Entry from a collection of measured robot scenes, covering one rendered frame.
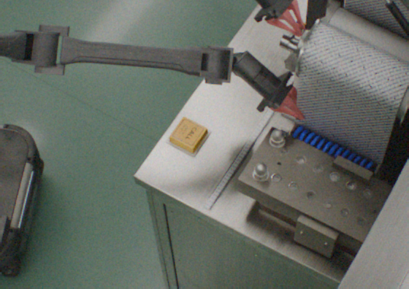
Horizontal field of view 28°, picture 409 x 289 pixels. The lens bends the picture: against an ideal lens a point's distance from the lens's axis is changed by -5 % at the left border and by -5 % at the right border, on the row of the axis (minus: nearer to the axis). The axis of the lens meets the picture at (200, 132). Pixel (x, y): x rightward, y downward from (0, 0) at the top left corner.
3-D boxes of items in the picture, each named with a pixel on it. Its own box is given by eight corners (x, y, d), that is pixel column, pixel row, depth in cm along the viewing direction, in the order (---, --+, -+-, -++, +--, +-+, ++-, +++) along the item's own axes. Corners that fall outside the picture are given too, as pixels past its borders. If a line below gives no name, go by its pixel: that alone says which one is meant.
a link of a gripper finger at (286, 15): (286, 46, 189) (258, 14, 186) (302, 25, 192) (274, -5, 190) (304, 39, 183) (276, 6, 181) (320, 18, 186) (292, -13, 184)
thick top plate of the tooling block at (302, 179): (271, 139, 207) (272, 125, 201) (415, 212, 195) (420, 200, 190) (237, 190, 200) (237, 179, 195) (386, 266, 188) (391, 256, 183)
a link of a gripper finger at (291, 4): (284, 49, 189) (255, 18, 186) (299, 28, 192) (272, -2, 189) (302, 42, 183) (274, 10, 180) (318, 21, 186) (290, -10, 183)
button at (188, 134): (184, 120, 218) (183, 115, 216) (208, 132, 216) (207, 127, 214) (169, 141, 215) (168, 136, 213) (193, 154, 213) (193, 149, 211)
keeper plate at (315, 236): (297, 233, 200) (301, 213, 191) (334, 252, 197) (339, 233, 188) (292, 241, 199) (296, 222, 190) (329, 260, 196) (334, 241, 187)
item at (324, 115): (294, 123, 204) (299, 79, 188) (380, 166, 197) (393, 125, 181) (293, 125, 203) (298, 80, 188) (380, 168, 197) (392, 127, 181)
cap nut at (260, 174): (257, 165, 196) (258, 155, 192) (272, 172, 195) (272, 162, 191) (249, 177, 195) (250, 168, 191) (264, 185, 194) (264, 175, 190)
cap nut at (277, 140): (274, 131, 201) (274, 121, 197) (288, 139, 200) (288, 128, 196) (266, 143, 199) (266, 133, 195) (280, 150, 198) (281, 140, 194)
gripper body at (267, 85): (261, 114, 198) (237, 93, 196) (282, 82, 202) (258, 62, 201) (274, 107, 192) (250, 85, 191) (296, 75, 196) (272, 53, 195)
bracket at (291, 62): (288, 100, 221) (294, 27, 194) (310, 111, 219) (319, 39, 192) (279, 114, 218) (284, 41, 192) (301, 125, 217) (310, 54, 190)
